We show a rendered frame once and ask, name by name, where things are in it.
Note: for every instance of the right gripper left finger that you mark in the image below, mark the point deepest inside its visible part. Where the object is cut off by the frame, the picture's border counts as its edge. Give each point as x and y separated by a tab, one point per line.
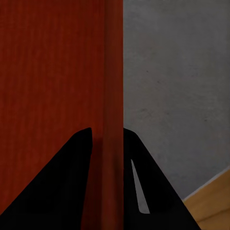
54	199

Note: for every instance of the door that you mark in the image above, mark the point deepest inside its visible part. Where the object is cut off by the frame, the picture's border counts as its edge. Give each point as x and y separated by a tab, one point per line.
210	207

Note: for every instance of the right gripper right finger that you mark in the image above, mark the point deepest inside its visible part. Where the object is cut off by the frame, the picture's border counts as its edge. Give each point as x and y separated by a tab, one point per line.
167	211

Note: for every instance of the storage box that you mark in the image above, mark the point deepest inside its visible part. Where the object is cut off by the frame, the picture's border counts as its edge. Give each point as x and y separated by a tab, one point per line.
61	71

